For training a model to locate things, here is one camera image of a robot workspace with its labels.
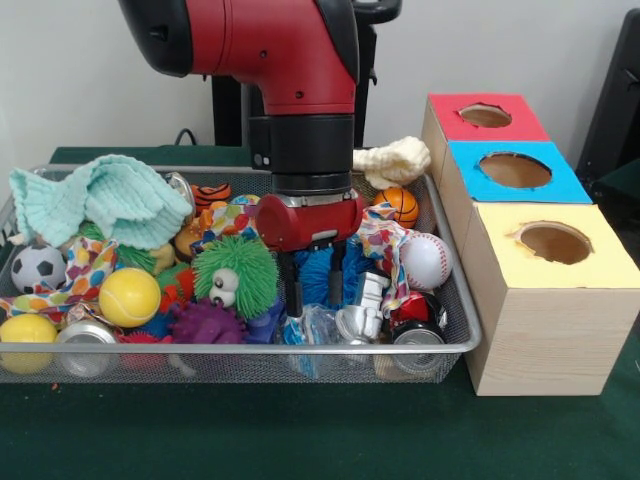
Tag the green spiky ball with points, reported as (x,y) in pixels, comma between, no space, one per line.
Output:
(242,267)

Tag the mint green cloth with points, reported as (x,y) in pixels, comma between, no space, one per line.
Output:
(120,200)

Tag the yellow tennis ball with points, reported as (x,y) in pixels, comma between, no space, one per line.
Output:
(129,298)

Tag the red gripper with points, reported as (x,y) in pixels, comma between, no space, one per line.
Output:
(310,222)

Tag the cream cloth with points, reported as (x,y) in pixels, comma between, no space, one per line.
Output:
(395,162)

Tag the purple spiky toy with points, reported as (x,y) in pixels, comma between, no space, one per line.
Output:
(207,325)

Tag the silver mesh bin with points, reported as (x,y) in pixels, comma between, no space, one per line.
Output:
(325,357)

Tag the silver toy robot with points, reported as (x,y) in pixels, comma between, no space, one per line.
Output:
(362,320)

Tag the black and white soccer ball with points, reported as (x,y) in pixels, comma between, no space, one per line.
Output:
(37,270)

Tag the crushed clear plastic bottle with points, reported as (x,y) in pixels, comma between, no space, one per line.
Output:
(312,325)

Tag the white baseball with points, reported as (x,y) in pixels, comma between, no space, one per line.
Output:
(427,262)

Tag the green covered side table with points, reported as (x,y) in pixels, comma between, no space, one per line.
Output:
(625,177)

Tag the blue spiky ball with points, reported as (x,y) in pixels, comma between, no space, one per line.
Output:
(315,277)

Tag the wooden box with three holes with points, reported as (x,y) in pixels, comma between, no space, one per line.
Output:
(550,340)

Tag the orange basketball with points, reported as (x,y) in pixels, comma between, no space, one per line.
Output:
(397,207)

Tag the dark green table cloth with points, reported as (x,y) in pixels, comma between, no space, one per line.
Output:
(300,430)

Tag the black upright panel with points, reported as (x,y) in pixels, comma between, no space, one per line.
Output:
(615,100)

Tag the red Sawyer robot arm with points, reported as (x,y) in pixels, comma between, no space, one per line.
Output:
(280,60)

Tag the smooth yellow ball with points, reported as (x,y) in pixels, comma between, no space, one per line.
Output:
(27,332)

